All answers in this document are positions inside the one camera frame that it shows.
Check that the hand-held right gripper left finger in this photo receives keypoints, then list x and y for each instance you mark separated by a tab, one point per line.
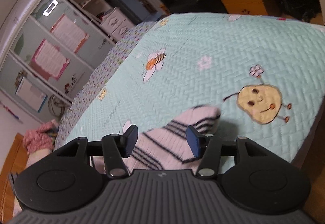
130	142

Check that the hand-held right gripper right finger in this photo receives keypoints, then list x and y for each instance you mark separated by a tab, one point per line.
193	140

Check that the pink striped knit sweater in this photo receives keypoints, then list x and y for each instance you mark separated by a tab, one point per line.
162	142

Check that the mint quilted bedspread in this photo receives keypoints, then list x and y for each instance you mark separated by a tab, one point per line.
203	86

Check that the pink knitted blanket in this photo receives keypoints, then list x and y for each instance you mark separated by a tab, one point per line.
38	135

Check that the floral pillow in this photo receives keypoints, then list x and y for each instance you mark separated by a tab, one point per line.
38	156

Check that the pink bordered paper poster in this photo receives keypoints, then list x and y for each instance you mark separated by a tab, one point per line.
49	58
69	33

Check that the white drawer cabinet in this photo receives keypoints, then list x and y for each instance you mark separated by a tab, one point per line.
116	23

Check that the wooden headboard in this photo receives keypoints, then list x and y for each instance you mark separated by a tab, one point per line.
10	163

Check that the white sliding door wardrobe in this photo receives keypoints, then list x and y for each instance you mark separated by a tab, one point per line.
15	66

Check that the white corner shelf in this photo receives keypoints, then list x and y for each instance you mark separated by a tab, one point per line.
88	0

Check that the blue bordered wall chart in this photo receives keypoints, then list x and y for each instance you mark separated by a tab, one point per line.
30	93

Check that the hanging wall ornament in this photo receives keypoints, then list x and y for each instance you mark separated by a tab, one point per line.
11	112

